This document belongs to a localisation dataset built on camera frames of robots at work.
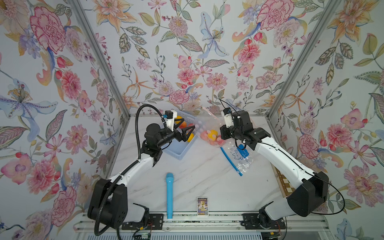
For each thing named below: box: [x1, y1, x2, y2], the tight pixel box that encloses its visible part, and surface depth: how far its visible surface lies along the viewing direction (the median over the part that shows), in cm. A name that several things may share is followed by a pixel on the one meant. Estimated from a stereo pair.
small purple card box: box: [196, 197, 209, 216], surface depth 79 cm
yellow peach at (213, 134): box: [207, 129, 218, 141], surface depth 86 cm
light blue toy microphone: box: [166, 172, 174, 220], surface depth 82 cm
